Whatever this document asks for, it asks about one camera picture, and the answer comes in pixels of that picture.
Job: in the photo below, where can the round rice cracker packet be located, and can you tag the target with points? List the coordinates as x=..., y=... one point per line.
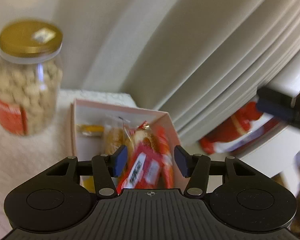
x=157, y=141

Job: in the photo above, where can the pink gift box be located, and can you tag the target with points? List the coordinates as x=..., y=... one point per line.
x=84, y=112

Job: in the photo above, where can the small red wafer packet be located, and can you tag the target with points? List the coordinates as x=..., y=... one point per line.
x=147, y=167

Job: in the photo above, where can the beige curtain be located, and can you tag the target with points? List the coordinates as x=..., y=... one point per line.
x=198, y=60

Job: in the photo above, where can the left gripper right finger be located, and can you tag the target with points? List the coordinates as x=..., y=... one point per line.
x=194, y=167

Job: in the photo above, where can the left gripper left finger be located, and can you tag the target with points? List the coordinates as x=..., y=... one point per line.
x=107, y=167

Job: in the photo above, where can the red snack stick packet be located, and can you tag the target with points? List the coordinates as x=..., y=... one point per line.
x=239, y=130

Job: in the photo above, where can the small yellow nut packet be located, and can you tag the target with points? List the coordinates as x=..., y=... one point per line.
x=90, y=130

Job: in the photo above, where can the glass peanut jar gold lid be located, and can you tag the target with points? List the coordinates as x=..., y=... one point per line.
x=30, y=75

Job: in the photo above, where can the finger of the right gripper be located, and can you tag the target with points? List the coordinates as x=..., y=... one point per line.
x=276, y=103

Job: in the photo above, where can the cartoon bread packet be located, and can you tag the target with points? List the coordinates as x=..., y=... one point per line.
x=116, y=133

